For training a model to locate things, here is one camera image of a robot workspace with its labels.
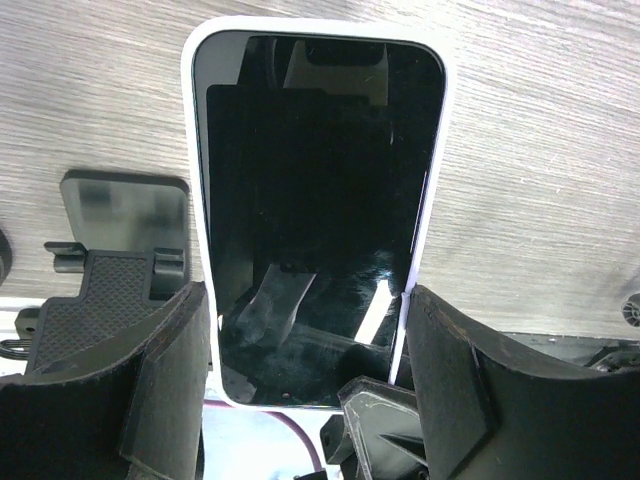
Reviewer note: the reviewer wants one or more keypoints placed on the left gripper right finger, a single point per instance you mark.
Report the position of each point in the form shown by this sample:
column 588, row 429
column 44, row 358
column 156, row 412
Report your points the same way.
column 493, row 408

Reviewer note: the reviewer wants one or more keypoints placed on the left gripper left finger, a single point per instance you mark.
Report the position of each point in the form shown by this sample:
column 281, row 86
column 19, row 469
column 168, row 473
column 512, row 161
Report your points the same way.
column 129, row 407

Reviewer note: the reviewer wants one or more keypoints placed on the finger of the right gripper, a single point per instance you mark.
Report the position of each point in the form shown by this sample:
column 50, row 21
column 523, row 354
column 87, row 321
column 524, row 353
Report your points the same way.
column 378, row 433

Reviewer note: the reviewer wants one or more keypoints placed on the lilac case phone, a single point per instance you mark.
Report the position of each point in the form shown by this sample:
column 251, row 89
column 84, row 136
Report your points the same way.
column 315, row 148

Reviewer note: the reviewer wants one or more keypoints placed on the black phone stand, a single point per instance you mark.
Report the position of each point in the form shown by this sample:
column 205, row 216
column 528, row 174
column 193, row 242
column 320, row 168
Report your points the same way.
column 6, row 257

